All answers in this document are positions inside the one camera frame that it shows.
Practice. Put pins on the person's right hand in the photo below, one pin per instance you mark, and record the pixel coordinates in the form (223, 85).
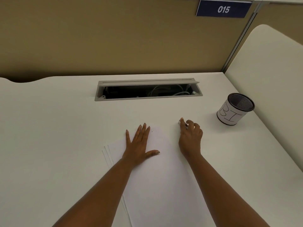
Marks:
(190, 141)

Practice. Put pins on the person's left hand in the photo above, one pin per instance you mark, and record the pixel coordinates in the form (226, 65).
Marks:
(137, 151)

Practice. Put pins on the printed white papers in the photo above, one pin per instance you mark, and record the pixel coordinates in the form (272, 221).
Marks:
(161, 186)

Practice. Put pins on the person's left forearm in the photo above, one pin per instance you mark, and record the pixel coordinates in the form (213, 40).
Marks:
(99, 200)

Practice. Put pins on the person's right forearm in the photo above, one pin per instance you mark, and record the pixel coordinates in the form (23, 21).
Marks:
(220, 193)

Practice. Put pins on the black mesh pen holder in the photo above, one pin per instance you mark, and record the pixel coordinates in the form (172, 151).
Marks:
(227, 115)

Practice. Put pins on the white rounded desk divider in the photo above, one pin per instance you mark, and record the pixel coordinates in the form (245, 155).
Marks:
(267, 75)

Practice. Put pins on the wide beige partition panel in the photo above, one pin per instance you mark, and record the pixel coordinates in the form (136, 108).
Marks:
(106, 40)

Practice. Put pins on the blue number sign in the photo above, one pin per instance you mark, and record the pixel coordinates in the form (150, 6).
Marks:
(208, 9)

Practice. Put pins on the narrow beige partition panel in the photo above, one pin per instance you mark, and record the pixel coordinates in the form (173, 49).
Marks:
(281, 18)

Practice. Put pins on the grey partition post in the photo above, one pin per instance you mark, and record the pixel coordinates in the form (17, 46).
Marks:
(241, 40)

